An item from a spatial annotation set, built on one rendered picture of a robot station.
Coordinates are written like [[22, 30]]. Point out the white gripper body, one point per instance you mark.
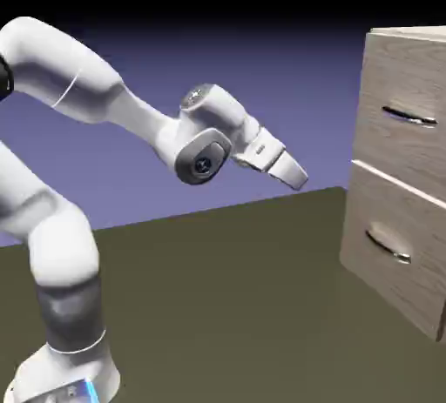
[[288, 169]]

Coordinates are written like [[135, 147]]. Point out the light wood drawer front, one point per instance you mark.
[[400, 82], [411, 270]]

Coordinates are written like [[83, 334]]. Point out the light wood cabinet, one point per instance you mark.
[[400, 180]]

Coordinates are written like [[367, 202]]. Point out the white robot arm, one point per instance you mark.
[[87, 82]]

